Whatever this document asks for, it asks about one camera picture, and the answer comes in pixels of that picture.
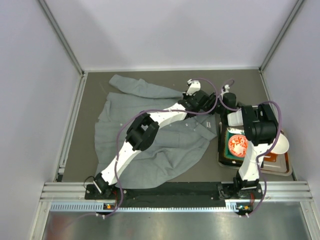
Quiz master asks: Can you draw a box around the silver metal tray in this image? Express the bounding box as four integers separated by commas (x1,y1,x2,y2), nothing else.
216,121,293,177

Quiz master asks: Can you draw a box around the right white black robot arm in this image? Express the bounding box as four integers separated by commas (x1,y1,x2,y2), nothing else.
216,92,281,199

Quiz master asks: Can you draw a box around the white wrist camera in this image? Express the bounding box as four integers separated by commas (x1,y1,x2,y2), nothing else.
221,84,230,95
185,79,201,96

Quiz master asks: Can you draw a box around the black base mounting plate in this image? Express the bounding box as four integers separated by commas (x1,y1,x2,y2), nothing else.
84,182,262,200

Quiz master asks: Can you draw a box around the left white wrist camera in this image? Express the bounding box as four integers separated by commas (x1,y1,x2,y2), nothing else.
185,79,201,96

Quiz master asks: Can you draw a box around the black square plate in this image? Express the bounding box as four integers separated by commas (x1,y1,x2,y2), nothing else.
218,123,245,168

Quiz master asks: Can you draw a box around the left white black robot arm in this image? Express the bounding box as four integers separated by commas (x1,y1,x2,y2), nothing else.
93,90,220,196

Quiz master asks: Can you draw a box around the grey button-up shirt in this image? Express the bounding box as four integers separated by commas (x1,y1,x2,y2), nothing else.
94,74,217,189

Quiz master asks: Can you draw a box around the grey slotted cable duct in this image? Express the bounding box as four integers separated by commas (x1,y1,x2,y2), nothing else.
50,202,252,213

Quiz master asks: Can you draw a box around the red white patterned dish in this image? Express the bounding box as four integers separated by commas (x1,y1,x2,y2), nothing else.
228,134,248,158

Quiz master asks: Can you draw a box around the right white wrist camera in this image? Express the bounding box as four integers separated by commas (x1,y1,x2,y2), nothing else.
221,84,230,95

